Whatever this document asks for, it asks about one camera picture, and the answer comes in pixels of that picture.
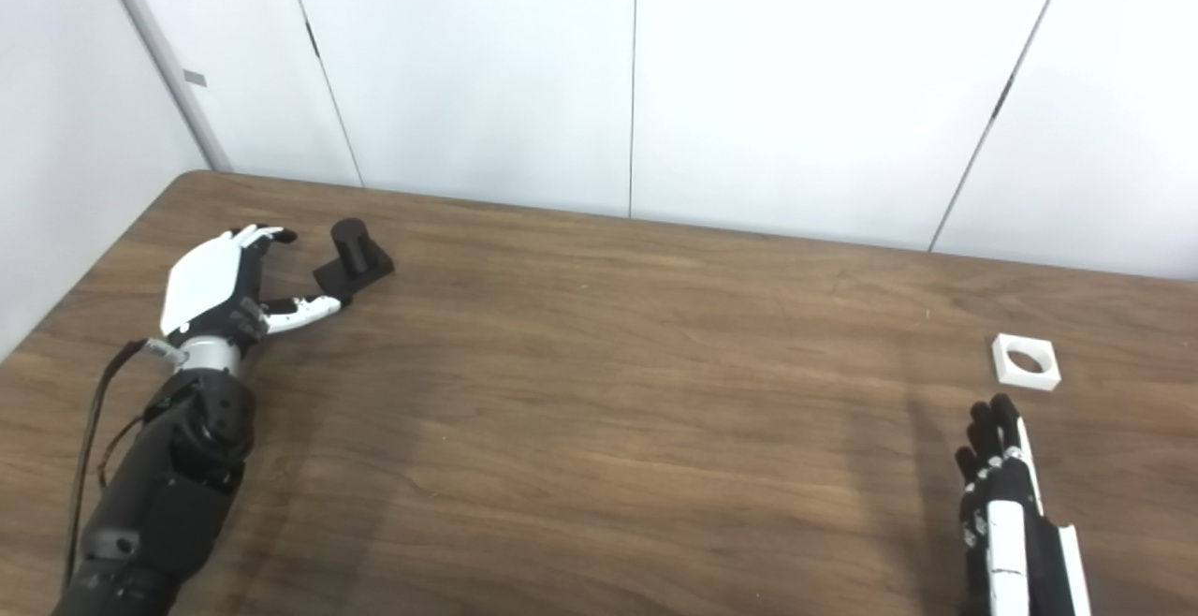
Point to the white square piece with hole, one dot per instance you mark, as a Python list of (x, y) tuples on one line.
[(1009, 373)]

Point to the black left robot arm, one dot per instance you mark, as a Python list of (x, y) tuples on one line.
[(168, 494)]

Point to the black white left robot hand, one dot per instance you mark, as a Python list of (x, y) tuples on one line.
[(201, 284)]

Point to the small grey wall tag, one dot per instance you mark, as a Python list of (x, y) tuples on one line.
[(195, 78)]

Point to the black peg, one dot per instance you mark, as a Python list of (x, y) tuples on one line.
[(354, 256)]

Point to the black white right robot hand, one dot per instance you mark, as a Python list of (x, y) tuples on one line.
[(1006, 550)]

